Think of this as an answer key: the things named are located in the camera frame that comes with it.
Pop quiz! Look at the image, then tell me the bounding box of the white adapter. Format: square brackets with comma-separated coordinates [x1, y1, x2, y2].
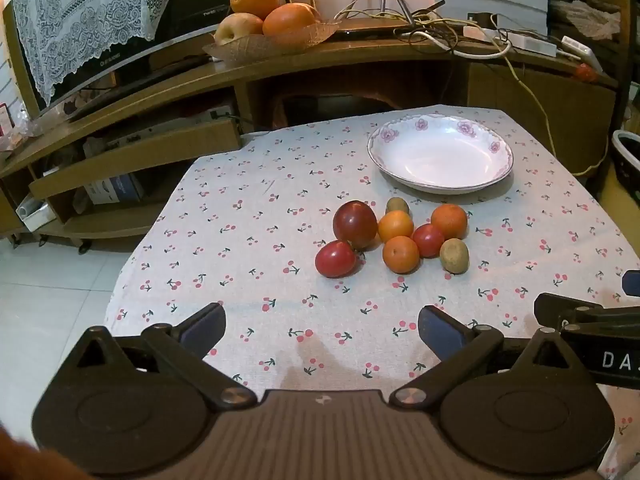
[560, 35, 602, 72]

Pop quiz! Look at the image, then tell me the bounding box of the white floral plate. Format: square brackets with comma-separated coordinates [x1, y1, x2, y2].
[367, 114, 514, 196]

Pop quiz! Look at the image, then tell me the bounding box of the white cardboard box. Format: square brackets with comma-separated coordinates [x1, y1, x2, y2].
[84, 172, 146, 206]

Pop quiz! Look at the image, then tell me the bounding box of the white cable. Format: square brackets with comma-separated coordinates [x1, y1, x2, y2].
[400, 30, 513, 60]

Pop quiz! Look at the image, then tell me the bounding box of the black and white bin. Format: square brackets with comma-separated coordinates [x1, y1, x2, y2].
[612, 130, 640, 196]

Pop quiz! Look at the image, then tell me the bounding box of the yellow cable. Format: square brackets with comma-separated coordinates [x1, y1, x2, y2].
[492, 12, 608, 176]

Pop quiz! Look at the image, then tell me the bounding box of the large orange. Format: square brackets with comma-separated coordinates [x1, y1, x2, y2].
[263, 4, 318, 37]
[230, 0, 279, 21]

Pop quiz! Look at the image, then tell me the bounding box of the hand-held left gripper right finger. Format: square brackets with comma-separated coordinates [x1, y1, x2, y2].
[389, 305, 598, 411]

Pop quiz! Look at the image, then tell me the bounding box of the glass fruit dish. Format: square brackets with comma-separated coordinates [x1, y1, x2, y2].
[202, 20, 341, 63]

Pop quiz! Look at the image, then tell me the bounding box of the large dark red tomato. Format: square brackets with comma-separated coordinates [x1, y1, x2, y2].
[332, 200, 379, 251]

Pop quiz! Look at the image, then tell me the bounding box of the clear plastic bag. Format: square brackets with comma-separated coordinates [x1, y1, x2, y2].
[11, 106, 66, 140]

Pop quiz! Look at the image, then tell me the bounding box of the white lace cloth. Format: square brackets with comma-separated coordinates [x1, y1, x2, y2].
[12, 0, 176, 106]

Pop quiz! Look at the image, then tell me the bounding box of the cherry print tablecloth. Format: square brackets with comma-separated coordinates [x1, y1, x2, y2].
[102, 105, 640, 480]

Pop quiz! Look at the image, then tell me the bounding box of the yellow apple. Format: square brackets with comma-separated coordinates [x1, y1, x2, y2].
[215, 12, 264, 45]

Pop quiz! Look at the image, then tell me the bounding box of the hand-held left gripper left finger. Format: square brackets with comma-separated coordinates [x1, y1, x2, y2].
[52, 303, 257, 412]

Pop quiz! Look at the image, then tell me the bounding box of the white power strip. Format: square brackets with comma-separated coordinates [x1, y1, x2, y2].
[462, 25, 558, 58]

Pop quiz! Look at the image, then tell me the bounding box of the flat black device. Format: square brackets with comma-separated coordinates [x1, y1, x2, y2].
[330, 22, 416, 41]

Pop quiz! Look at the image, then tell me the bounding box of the small orange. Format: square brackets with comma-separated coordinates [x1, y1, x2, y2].
[382, 235, 420, 274]
[377, 210, 415, 244]
[430, 203, 468, 240]

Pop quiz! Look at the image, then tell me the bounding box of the wooden chair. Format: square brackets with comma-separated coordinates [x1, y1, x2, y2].
[547, 0, 640, 91]

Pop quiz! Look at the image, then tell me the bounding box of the black curved television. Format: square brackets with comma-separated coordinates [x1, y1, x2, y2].
[0, 0, 236, 121]

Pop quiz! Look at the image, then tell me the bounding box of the silver media player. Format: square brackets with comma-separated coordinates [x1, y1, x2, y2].
[105, 107, 236, 147]

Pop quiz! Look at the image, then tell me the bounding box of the wooden television cabinet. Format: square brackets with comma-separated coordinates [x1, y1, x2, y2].
[0, 20, 621, 251]

